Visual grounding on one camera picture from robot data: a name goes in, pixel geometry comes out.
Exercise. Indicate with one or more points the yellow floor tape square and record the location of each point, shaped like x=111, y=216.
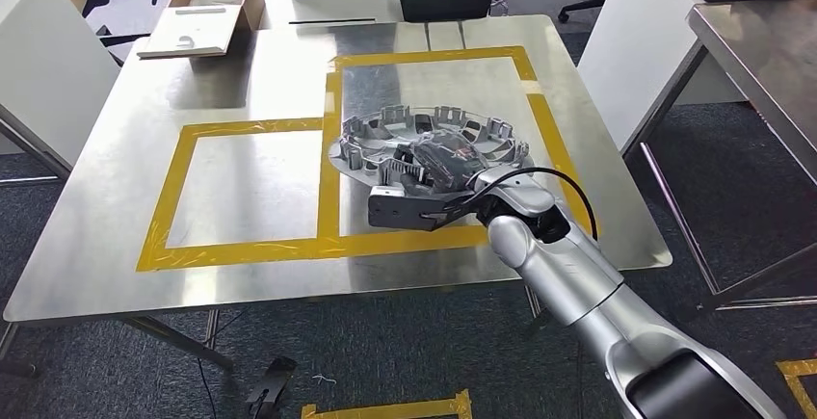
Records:
x=389, y=411
x=798, y=371

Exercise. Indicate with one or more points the steel tube frame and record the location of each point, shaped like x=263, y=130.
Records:
x=766, y=52

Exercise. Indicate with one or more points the silver wheel hubcap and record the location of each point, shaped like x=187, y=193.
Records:
x=357, y=148

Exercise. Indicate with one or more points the white panel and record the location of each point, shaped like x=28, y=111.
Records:
x=638, y=52
x=51, y=52

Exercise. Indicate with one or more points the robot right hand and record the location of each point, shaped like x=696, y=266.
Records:
x=447, y=161

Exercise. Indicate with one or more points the steel workbench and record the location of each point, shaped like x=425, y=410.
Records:
x=38, y=146
x=127, y=180

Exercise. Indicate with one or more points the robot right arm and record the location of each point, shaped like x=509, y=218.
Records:
x=574, y=276

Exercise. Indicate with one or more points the white thread scrap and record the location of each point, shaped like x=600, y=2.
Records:
x=324, y=379

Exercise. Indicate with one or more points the thin black bar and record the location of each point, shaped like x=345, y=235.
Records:
x=332, y=20

